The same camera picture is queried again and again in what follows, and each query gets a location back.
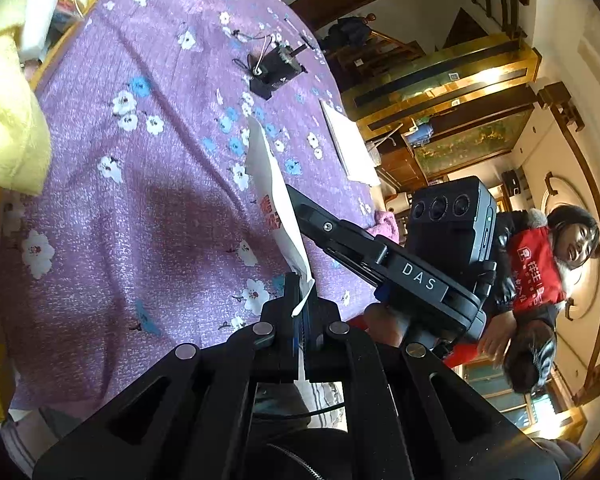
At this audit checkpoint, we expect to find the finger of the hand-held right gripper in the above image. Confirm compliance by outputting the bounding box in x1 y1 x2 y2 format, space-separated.
325 243 382 287
285 184 387 262

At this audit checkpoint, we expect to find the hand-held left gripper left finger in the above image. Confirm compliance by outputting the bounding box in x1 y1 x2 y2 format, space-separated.
32 272 302 480

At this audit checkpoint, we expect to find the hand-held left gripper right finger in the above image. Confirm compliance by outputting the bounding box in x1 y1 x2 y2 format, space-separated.
305 297 561 480

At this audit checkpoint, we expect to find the white wet wipe packet red label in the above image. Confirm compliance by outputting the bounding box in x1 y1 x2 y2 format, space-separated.
244 116 316 383

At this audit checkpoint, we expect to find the yellow fleece cloth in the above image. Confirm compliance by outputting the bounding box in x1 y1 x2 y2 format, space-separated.
0 0 52 196

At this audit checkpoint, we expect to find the person's right forearm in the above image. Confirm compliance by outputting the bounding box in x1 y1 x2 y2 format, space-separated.
479 317 558 395

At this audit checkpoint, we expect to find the person's right hand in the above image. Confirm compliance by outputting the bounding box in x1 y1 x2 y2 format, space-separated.
362 304 418 348

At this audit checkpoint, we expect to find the pink cloth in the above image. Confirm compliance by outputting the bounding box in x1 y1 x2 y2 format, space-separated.
372 207 398 246

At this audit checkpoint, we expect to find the white paper sheet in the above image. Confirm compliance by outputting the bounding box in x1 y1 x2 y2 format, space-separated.
319 99 381 187

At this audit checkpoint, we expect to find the person's body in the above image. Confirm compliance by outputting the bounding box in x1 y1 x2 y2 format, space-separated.
442 204 600 367

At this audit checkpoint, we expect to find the small black speaker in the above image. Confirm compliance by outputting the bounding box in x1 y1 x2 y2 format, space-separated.
500 169 526 196

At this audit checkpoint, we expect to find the gold framed fish tank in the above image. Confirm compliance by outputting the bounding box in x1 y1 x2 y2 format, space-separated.
342 45 541 183

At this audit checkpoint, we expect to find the wooden chair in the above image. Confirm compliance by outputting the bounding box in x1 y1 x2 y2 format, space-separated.
330 12 426 91

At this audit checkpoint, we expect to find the purple floral tablecloth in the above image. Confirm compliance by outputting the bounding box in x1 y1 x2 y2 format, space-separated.
0 0 381 411

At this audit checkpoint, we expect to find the dark jacket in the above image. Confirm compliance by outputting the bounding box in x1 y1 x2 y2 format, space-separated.
327 16 376 53

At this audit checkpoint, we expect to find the thin black cable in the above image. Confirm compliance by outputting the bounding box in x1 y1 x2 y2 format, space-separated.
252 400 348 418

